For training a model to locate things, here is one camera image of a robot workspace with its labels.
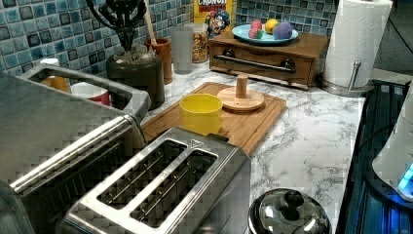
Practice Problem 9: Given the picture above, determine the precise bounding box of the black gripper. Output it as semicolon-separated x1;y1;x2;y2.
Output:
86;0;146;50

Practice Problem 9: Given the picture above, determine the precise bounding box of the dark bowl of tea bags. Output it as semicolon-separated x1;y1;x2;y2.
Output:
106;45;165;110

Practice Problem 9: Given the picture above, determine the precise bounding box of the wooden spoon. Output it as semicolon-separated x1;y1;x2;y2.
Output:
143;0;157;45

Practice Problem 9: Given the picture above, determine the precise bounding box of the brown ceramic utensil crock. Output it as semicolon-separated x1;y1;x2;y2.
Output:
144;38;172;85

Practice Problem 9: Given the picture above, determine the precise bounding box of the frosted grey plastic tumbler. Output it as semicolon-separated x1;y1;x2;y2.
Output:
169;25;193;74

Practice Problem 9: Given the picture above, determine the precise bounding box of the red cup with white lid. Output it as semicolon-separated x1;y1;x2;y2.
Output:
70;82;110;105

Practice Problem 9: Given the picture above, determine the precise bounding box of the clear jar of cereal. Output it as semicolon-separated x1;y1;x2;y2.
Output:
187;22;208;63

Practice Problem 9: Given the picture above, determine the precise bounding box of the white-capped amber bottle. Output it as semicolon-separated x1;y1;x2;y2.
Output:
41;58;70;93

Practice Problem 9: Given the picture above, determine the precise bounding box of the yellow cereal box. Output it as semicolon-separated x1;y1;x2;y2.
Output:
194;0;235;38

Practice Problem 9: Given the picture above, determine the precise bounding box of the yellow plastic cup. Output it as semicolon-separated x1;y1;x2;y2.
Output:
179;94;223;136

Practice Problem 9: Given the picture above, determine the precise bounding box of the light blue plate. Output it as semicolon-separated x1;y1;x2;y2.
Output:
232;24;299;45

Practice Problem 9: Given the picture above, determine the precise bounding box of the stainless steel toaster oven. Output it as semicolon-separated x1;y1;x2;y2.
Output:
0;64;151;234

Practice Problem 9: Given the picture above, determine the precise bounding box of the pink toy strawberry lower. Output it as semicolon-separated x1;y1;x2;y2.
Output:
248;28;264;39

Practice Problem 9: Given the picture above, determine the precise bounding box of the pink toy strawberry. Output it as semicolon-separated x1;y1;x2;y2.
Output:
248;28;264;39
251;20;262;29

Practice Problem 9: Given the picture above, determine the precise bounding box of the pink toy strawberry upper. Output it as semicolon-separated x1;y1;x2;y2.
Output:
251;20;262;29

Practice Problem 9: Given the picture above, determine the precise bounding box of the round wooden holder with peg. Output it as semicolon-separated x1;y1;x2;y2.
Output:
217;74;264;111

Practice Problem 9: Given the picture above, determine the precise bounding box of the yellow toy lemon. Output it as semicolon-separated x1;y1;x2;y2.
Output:
265;19;279;34

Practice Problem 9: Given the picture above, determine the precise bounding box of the bamboo cutting board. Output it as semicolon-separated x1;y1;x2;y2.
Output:
141;95;286;155

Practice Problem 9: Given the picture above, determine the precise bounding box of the purple toy plum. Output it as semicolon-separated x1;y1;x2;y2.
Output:
273;21;292;40

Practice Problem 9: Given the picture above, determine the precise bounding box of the stainless steel two-slot toaster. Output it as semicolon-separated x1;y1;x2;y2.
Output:
60;128;250;234

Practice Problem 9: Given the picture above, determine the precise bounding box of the wooden drawer box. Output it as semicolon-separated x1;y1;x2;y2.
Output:
208;32;329;91

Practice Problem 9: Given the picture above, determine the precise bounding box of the steel paper towel holder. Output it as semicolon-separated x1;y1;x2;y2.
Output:
316;60;374;98

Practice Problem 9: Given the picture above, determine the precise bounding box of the white paper towel roll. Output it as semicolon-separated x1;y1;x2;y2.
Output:
324;0;393;88

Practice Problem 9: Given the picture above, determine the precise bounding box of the steel kettle with lid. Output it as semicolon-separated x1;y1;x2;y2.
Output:
247;188;332;234

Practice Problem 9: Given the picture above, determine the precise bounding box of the black drawer handle bar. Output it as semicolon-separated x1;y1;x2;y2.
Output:
214;49;296;73

